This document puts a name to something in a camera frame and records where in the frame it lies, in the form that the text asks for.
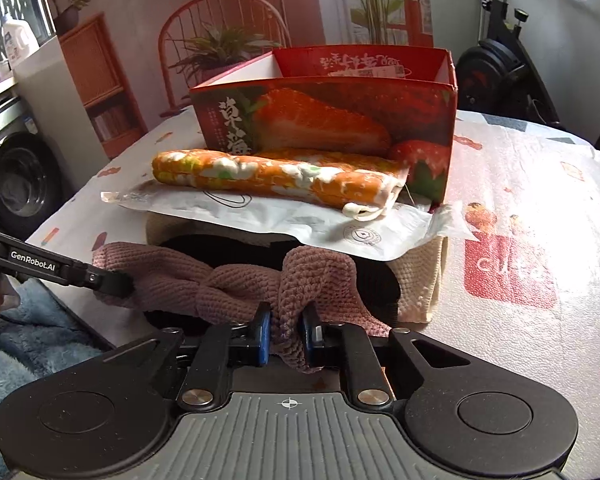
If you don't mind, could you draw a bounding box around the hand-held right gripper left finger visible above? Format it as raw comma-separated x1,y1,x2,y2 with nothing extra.
150,302,273,411

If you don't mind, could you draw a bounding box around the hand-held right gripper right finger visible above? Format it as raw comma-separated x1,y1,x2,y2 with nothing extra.
300,304,472,407

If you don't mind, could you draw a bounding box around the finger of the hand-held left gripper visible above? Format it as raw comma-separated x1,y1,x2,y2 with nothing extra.
0,225,134,298

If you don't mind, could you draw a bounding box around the pink knitted cloth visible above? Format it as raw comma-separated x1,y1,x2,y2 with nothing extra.
91,241,393,374

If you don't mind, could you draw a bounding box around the white plastic bag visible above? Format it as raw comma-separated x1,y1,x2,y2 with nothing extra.
101,180,476,262

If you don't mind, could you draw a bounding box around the orange floral quilted cloth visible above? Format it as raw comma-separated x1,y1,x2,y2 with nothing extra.
151,149,410,221

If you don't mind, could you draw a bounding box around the red strawberry print cardboard box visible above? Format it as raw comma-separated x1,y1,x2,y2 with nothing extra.
190,46,460,206

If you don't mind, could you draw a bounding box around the person's left hand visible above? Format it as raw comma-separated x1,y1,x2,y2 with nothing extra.
0,272,22,337

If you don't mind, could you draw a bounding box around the washing machine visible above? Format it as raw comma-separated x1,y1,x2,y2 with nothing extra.
0,95,67,241

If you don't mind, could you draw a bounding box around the blue fluffy blanket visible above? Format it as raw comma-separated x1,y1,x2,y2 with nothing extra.
0,280,112,461

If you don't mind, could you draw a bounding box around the cream knitted cloth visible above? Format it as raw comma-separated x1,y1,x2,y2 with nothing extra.
145,210,451,324

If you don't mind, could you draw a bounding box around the white detergent bottle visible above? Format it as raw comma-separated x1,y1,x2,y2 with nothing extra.
2,19,41,68

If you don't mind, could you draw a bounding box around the white printed tablecloth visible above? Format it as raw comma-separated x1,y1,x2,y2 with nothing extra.
25,105,600,480

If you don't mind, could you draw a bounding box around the geometric patterned sheet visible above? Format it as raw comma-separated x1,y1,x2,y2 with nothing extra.
455,109,581,137

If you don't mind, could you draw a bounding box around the black exercise bike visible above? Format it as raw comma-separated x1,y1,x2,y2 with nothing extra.
455,0,600,157

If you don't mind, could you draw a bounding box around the room scene wall backdrop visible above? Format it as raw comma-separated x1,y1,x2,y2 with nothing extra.
40,0,436,161

